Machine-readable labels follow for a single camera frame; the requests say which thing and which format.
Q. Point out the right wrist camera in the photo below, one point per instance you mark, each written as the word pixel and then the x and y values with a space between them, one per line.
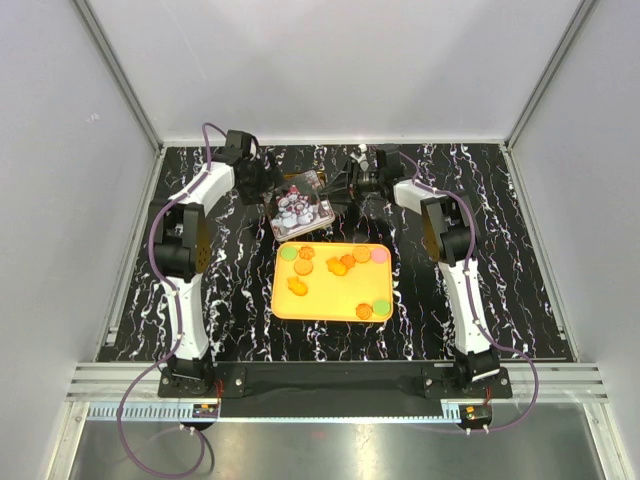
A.
pixel 360 156

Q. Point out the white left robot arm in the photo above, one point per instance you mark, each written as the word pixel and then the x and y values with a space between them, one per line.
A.
pixel 179 245

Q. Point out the aluminium frame rail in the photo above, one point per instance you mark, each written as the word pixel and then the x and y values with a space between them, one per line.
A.
pixel 558 382

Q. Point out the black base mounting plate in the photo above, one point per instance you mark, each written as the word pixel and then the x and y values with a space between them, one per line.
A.
pixel 301 390

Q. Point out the gold tin lid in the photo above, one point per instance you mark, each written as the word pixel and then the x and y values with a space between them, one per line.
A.
pixel 296 208

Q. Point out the green sandwich cookie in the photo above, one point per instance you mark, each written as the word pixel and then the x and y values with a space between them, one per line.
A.
pixel 382 307
pixel 288 253

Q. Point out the orange swirl cookie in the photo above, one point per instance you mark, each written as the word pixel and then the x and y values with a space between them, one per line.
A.
pixel 364 311
pixel 306 252

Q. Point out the pink sandwich cookie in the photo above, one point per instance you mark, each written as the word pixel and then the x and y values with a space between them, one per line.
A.
pixel 379 255

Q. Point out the orange round waffle cookie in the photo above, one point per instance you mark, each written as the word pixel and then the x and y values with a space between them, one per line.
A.
pixel 361 254

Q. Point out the control board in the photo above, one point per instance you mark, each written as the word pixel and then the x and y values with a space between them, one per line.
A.
pixel 478 413
pixel 206 410

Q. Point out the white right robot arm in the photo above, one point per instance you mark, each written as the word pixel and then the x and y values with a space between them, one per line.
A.
pixel 451 238

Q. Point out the left control board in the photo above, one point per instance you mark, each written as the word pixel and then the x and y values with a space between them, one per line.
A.
pixel 206 410

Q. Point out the right control board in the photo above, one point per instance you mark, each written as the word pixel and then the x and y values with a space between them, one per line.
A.
pixel 478 413

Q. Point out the yellow plastic tray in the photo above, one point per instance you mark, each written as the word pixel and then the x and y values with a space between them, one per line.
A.
pixel 331 297

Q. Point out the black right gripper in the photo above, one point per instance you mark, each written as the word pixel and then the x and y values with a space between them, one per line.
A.
pixel 344 189

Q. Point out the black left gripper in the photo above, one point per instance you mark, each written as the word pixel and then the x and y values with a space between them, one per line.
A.
pixel 270 180

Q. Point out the orange cat cookie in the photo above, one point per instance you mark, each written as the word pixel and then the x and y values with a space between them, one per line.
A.
pixel 336 267

